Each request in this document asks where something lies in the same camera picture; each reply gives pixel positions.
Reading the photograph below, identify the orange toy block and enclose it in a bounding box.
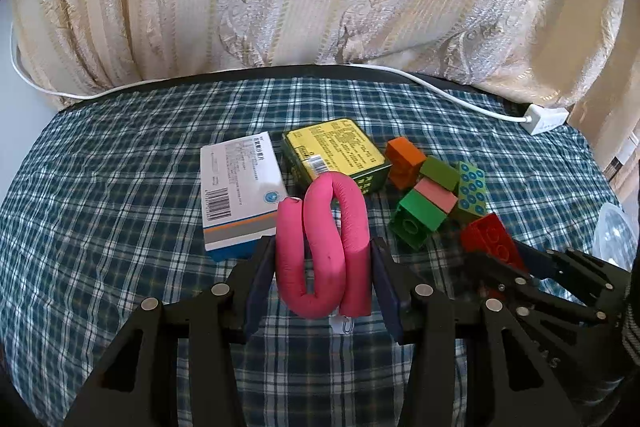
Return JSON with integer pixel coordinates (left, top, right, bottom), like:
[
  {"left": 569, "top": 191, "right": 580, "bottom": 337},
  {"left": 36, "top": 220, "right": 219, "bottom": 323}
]
[{"left": 385, "top": 137, "right": 427, "bottom": 190}]

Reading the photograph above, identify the green block with blue circles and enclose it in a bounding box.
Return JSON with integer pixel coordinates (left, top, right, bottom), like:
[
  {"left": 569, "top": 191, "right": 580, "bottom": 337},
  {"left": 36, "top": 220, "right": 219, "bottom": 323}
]
[{"left": 447, "top": 161, "right": 488, "bottom": 223}]

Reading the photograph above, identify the large green toy block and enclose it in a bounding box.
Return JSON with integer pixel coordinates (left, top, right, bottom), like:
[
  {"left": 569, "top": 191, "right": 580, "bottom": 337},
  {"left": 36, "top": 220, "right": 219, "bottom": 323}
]
[{"left": 389, "top": 189, "right": 447, "bottom": 250}]

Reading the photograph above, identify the pink foam hair curler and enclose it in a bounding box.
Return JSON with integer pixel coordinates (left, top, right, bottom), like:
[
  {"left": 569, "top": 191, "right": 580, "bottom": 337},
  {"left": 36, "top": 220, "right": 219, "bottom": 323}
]
[{"left": 276, "top": 173, "right": 373, "bottom": 320}]

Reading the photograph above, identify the small dark green toy block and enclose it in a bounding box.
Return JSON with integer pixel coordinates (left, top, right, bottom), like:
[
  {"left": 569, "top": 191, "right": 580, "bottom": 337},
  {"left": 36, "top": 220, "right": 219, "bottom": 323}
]
[{"left": 419, "top": 156, "right": 461, "bottom": 192}]

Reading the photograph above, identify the white power strip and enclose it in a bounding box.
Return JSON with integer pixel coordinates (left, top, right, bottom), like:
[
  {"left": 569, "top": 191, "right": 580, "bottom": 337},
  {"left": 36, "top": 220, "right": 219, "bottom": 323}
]
[{"left": 520, "top": 103, "right": 571, "bottom": 136}]

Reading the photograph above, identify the blue plaid cloth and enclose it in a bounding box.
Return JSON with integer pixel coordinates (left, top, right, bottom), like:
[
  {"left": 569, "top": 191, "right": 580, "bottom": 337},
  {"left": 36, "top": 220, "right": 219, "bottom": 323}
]
[{"left": 0, "top": 79, "right": 626, "bottom": 427}]

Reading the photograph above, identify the yellow green box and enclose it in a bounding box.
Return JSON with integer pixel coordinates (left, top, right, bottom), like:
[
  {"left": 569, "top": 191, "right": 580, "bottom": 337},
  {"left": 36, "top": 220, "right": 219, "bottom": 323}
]
[{"left": 280, "top": 118, "right": 392, "bottom": 196}]

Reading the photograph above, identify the clear plastic container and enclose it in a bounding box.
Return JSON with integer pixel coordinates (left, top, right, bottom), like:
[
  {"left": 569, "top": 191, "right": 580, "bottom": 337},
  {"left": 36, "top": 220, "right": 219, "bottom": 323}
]
[{"left": 592, "top": 202, "right": 640, "bottom": 273}]

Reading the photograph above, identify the white medicine box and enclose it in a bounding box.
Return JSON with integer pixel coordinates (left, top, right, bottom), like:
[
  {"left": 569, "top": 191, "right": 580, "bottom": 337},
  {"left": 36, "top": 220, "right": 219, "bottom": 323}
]
[{"left": 200, "top": 131, "right": 289, "bottom": 263}]

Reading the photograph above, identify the white power cable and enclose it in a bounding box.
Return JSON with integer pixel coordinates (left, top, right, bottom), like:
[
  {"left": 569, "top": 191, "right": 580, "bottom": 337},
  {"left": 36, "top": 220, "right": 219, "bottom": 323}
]
[{"left": 9, "top": 19, "right": 533, "bottom": 124}]

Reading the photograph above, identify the red toy block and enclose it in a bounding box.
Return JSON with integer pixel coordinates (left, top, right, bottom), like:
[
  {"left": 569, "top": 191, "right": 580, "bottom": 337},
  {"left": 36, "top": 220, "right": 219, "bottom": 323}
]
[{"left": 460, "top": 213, "right": 528, "bottom": 273}]

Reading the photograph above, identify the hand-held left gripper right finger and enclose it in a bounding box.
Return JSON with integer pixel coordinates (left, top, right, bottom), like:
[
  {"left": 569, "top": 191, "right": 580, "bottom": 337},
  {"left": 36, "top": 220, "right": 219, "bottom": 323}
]
[{"left": 369, "top": 237, "right": 583, "bottom": 427}]

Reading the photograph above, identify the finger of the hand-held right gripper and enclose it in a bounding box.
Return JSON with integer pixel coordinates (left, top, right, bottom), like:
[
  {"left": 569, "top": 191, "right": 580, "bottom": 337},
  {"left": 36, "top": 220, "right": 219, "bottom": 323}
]
[
  {"left": 465, "top": 252, "right": 608, "bottom": 343},
  {"left": 512, "top": 241, "right": 633, "bottom": 323}
]

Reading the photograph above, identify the pink toy block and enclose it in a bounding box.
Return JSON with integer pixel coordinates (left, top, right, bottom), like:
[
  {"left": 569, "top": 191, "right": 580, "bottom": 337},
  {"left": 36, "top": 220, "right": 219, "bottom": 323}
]
[{"left": 414, "top": 178, "right": 459, "bottom": 214}]

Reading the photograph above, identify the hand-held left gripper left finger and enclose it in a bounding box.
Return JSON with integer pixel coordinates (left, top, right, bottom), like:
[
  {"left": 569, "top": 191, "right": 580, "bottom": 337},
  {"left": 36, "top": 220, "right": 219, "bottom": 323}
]
[{"left": 62, "top": 234, "right": 278, "bottom": 427}]

